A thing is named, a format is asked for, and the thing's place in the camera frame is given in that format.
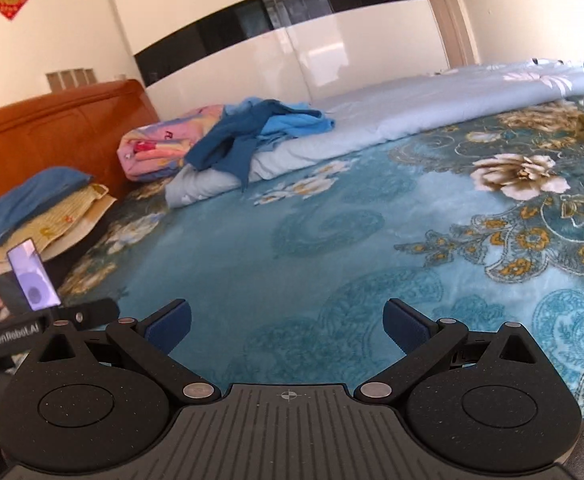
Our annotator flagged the smartphone on white stand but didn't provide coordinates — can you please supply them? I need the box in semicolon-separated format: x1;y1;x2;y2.
7;238;62;311

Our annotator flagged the yellow striped pillow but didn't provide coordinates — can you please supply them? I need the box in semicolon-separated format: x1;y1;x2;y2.
0;183;116;263

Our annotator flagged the blue pillow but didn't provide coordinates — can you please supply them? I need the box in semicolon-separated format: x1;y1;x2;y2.
0;167;92;244

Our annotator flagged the teal floral bed blanket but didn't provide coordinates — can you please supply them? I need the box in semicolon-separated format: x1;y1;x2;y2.
60;98;584;412

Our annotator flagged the pink folded blanket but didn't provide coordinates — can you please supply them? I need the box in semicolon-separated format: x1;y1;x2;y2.
117;105;223;182

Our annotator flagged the orange wooden headboard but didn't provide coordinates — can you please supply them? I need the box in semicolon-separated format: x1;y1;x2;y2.
0;77;161;326

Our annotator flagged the light blue floral quilt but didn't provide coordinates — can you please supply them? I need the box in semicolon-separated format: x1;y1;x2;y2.
164;57;584;209

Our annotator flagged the dark blue garment pile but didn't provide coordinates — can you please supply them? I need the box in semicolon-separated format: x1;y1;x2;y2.
185;98;335;188

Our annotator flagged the white black wardrobe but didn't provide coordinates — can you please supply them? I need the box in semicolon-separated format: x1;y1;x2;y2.
113;0;478;118

